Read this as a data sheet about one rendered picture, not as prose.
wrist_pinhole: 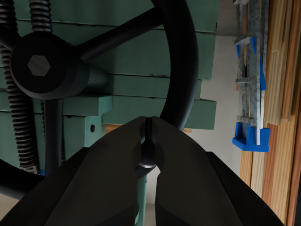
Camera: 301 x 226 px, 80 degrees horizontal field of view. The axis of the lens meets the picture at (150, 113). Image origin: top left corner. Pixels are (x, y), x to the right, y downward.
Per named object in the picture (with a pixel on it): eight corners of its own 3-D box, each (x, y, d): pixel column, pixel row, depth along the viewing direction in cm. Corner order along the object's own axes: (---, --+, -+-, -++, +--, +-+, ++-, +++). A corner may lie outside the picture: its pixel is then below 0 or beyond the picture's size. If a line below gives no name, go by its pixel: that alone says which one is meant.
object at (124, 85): (202, 80, 36) (200, 100, 36) (182, 83, 57) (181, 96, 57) (-3, 67, 35) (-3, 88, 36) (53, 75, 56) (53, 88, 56)
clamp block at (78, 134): (88, 116, 27) (87, 173, 28) (108, 107, 40) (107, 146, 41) (-13, 110, 27) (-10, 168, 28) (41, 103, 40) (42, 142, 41)
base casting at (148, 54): (219, 32, 35) (214, 81, 36) (175, 67, 92) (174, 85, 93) (-19, 17, 34) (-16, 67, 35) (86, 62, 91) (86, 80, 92)
